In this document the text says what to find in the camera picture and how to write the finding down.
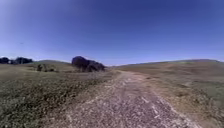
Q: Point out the dark clump of trees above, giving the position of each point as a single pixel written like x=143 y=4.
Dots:
x=86 y=64

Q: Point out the grey gravel dirt track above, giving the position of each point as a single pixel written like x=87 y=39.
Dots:
x=124 y=106

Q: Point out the small low bushes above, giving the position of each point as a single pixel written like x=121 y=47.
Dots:
x=41 y=68

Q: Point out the dry grassy hillside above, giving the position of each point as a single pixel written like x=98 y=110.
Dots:
x=195 y=79

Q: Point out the dry grass field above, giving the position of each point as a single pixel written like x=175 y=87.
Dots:
x=30 y=96

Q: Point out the distant row of trees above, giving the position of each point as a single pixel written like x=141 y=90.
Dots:
x=20 y=60

